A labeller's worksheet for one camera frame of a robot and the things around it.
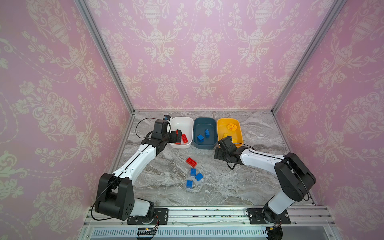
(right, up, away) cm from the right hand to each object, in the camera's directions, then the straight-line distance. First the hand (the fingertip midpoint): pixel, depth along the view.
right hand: (220, 154), depth 93 cm
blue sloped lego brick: (-13, -12, -6) cm, 19 cm away
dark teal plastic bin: (-12, +19, +17) cm, 28 cm away
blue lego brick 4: (-19, -14, -12) cm, 26 cm away
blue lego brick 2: (-8, +13, +10) cm, 18 cm away
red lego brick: (-23, +9, +9) cm, 26 cm away
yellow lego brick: (+5, +11, +12) cm, 18 cm away
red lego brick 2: (-18, -5, -2) cm, 19 cm away
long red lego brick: (-29, +13, +13) cm, 34 cm away
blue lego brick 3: (-17, -9, -7) cm, 21 cm away
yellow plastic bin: (+3, +16, +14) cm, 22 cm away
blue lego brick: (-12, +10, +9) cm, 18 cm away
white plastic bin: (-23, +18, +20) cm, 35 cm away
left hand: (-27, +14, -6) cm, 31 cm away
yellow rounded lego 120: (+11, +17, +13) cm, 24 cm away
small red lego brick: (-27, +6, +6) cm, 29 cm away
